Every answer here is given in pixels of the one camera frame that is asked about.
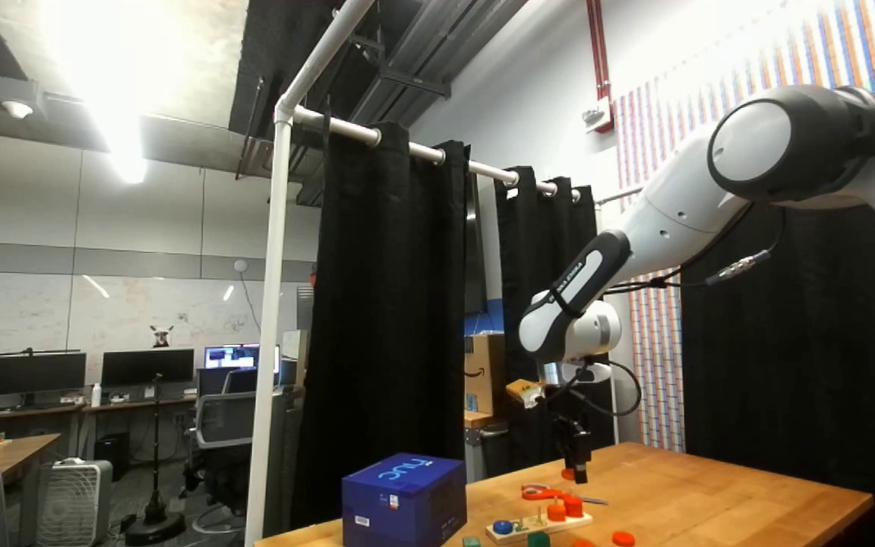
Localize orange handled scissors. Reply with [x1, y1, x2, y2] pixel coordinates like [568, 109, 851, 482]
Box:
[519, 482, 608, 504]

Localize white box fan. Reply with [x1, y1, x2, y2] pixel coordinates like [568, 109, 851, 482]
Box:
[33, 455, 113, 547]

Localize flat orange disc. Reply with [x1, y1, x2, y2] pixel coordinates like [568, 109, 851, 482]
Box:
[612, 530, 634, 547]

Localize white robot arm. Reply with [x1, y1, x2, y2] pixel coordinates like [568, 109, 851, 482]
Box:
[518, 84, 875, 490]

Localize computer monitor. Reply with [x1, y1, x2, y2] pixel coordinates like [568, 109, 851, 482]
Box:
[0, 351, 84, 395]
[99, 349, 195, 387]

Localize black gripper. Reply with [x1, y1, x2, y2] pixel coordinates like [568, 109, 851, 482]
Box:
[547, 387, 589, 482]

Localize round orange block on board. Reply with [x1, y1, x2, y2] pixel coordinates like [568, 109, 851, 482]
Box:
[563, 494, 582, 517]

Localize blue cardboard box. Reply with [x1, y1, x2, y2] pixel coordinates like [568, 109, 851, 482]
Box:
[340, 452, 469, 547]

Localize black curtain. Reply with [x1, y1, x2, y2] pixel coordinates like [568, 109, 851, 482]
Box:
[289, 121, 603, 527]

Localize grey office chair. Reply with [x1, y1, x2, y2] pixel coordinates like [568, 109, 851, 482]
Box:
[195, 393, 255, 510]

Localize blue round block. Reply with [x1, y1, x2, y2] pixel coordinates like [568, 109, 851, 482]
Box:
[493, 518, 514, 533]

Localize white pipe frame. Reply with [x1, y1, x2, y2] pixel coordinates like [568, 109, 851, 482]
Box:
[240, 0, 563, 547]

